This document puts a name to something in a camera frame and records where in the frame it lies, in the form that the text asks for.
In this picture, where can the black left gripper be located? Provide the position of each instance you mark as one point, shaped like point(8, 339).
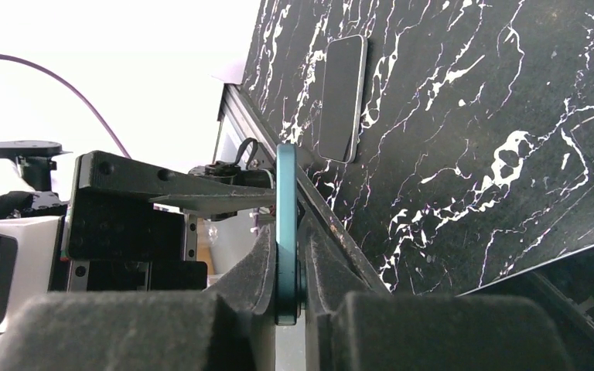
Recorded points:
point(133, 226)

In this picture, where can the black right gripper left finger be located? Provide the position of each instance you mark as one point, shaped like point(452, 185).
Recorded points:
point(229, 326)

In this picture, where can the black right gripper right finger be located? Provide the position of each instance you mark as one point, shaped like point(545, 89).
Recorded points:
point(351, 325)

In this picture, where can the black smartphone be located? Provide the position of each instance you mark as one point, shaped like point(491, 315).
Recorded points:
point(343, 87)
point(563, 285)

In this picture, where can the blue smartphone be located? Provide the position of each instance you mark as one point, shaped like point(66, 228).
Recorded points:
point(288, 287)

